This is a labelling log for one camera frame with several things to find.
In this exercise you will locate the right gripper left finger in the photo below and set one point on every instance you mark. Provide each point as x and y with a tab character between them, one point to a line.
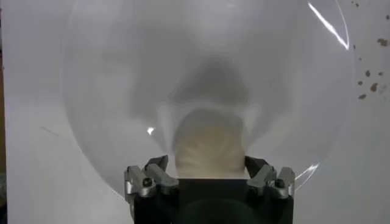
158	176

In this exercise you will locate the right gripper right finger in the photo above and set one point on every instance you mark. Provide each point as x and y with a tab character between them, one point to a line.
265	178

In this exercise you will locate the white steamed baozi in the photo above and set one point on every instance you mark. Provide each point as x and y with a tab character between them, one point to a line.
210	152

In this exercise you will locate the white round plate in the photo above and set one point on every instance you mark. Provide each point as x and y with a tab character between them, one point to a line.
122	76

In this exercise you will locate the dark crumbs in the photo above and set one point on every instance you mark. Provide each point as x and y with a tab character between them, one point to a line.
373	87

